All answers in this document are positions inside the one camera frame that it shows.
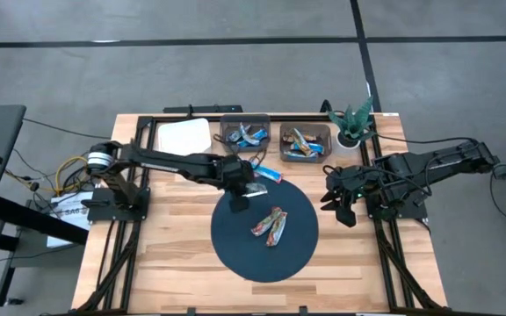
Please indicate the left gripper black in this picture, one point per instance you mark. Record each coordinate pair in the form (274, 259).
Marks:
(233, 175)

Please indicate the green plant in white pot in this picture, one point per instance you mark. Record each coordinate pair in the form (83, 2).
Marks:
(352, 123)

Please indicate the black metal table frame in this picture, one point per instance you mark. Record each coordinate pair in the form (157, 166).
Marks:
(275, 117)

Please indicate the round dark blue woven mat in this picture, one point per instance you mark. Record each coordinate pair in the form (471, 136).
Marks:
(244, 254)

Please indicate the grey translucent plastic bin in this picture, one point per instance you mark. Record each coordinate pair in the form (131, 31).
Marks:
(259, 123)
(323, 131)

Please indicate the white printed cardboard box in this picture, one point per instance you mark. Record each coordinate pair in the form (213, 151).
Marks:
(70, 210)

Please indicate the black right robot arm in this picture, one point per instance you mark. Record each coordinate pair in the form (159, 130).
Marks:
(433, 169)

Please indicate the black power strip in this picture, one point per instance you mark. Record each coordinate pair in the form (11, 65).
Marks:
(209, 109)

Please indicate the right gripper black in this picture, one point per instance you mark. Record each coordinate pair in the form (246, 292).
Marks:
(349, 184)

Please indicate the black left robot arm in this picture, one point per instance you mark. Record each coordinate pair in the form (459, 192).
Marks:
(169, 163)

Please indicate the blue and silver granola bar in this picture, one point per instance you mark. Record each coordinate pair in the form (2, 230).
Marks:
(248, 143)
(239, 132)
(258, 134)

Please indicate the white plastic bin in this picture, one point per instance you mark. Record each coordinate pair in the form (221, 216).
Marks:
(182, 136)

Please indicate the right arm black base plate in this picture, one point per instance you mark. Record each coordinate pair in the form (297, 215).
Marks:
(404, 214)

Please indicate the blue and brown granola bar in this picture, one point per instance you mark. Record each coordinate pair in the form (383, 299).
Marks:
(302, 141)
(316, 148)
(297, 154)
(287, 136)

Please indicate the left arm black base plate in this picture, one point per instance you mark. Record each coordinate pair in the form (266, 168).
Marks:
(117, 214)

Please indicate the black table clamp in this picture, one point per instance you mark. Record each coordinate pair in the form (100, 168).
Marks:
(303, 311)
(190, 311)

